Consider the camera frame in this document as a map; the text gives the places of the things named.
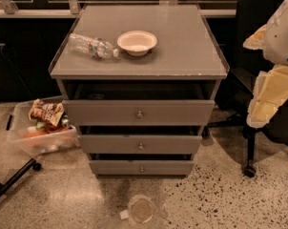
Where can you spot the grey middle drawer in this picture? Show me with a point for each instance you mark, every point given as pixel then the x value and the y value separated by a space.
pixel 140 140

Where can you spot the round floor drain cover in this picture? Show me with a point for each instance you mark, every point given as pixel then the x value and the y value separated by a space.
pixel 141 209

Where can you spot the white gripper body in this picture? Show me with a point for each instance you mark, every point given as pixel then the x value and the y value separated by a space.
pixel 281 42

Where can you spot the grey drawer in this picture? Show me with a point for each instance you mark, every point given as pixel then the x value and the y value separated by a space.
pixel 138 103
pixel 140 165
pixel 140 140

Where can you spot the brown snack bag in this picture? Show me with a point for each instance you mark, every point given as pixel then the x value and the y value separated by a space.
pixel 47 112

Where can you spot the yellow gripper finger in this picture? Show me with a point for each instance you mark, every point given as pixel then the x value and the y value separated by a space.
pixel 256 40

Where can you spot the green soda can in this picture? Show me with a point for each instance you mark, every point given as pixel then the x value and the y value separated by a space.
pixel 65 121

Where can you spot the grey drawer cabinet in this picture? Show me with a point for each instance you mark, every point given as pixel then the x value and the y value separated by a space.
pixel 186 50

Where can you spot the grey top drawer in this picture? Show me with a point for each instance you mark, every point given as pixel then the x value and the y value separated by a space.
pixel 138 103

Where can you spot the grey bottom drawer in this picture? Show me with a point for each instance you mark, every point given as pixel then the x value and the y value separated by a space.
pixel 140 165

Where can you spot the small white paper scrap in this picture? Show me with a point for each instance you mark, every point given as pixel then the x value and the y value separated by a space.
pixel 124 214

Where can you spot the black rolling stand leg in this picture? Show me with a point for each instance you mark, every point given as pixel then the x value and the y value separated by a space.
pixel 32 163

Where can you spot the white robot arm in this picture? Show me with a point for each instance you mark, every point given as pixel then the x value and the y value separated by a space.
pixel 275 47

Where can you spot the clear plastic water bottle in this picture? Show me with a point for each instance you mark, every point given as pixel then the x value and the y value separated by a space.
pixel 94 46

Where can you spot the black office chair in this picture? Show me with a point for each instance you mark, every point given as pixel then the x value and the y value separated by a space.
pixel 236 91

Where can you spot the white paper bowl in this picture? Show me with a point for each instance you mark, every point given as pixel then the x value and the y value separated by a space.
pixel 136 43

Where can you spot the clear plastic storage bin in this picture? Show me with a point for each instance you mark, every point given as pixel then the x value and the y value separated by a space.
pixel 21 126

